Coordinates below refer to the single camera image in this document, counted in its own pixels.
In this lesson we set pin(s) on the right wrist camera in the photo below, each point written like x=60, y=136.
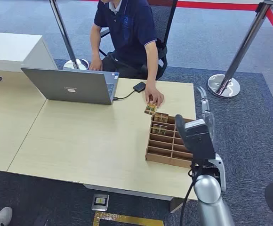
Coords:
x=197, y=140

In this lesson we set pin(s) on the green and gold card stack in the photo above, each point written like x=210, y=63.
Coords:
x=160, y=117
x=159, y=129

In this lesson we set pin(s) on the person's left forearm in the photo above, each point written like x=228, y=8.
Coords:
x=151, y=62

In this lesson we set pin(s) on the person's right forearm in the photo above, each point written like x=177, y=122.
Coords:
x=95, y=40

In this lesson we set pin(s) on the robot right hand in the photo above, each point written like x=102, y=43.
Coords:
x=209, y=120

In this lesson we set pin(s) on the gold floor tape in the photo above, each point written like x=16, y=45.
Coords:
x=127, y=219

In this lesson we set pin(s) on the wooden slotted card box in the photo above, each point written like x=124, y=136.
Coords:
x=164, y=149

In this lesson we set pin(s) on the white cabinet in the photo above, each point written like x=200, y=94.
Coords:
x=9, y=46

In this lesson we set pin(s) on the black mesh office chair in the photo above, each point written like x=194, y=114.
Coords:
x=160, y=21

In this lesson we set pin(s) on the chrome stanchion post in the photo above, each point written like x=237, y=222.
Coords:
x=66, y=37
x=242, y=46

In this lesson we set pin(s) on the grey laptop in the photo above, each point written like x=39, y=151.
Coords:
x=68, y=87

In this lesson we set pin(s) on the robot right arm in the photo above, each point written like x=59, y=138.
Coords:
x=209, y=196

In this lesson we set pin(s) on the person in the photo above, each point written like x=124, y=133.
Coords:
x=129, y=31

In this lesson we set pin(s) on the metal floor socket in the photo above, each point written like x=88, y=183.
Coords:
x=99, y=202

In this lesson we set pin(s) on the person's left hand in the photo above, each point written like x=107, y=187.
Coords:
x=154, y=93

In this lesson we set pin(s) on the grey shoe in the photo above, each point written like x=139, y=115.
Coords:
x=2, y=216

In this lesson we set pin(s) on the person's right hand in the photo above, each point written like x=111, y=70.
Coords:
x=96, y=64

